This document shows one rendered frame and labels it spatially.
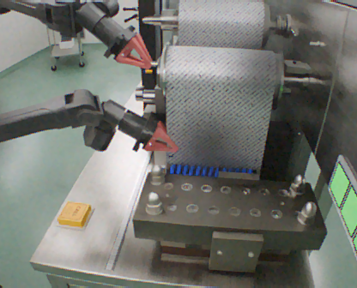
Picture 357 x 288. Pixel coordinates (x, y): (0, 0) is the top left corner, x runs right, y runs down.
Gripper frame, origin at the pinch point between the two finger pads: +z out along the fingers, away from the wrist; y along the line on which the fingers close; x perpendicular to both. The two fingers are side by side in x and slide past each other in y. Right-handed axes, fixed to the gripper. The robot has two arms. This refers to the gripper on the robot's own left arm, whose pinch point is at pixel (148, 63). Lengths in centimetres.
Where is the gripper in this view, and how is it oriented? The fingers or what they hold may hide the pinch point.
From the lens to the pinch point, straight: 70.7
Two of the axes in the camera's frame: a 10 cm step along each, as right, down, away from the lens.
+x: 6.3, -5.9, -5.1
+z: 7.6, 6.0, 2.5
